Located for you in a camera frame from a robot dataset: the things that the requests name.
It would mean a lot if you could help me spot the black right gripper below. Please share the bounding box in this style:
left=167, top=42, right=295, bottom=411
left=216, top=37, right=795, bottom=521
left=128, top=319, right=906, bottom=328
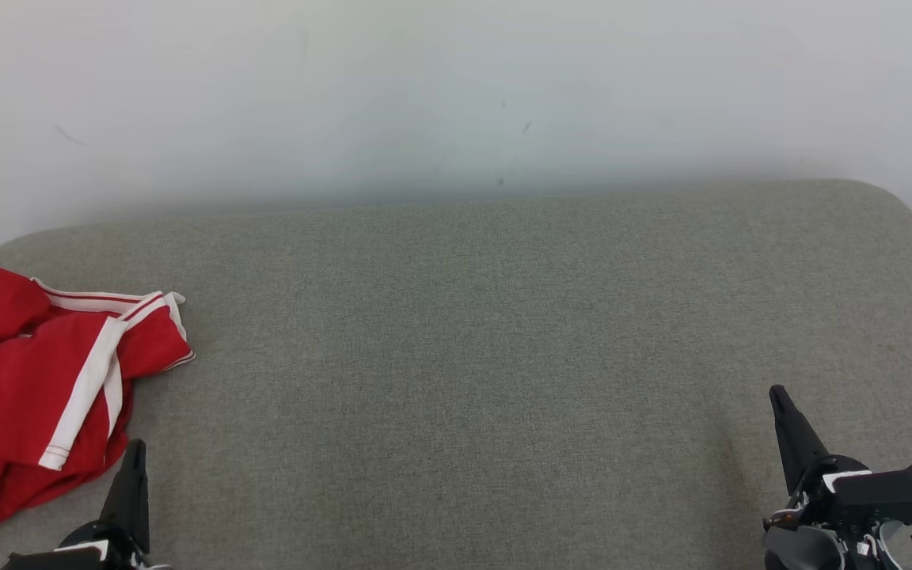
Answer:
left=763, top=385, right=886, bottom=570

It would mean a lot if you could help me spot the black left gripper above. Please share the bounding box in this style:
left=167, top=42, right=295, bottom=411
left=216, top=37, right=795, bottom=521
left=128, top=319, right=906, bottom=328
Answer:
left=1, top=439, right=173, bottom=570

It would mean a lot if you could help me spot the red shorts white stripe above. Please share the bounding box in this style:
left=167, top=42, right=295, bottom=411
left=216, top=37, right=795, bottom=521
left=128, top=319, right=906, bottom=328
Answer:
left=0, top=313, right=136, bottom=541

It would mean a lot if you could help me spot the grey fabric sofa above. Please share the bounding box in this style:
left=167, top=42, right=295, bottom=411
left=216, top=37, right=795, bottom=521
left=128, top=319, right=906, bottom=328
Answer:
left=0, top=179, right=912, bottom=570

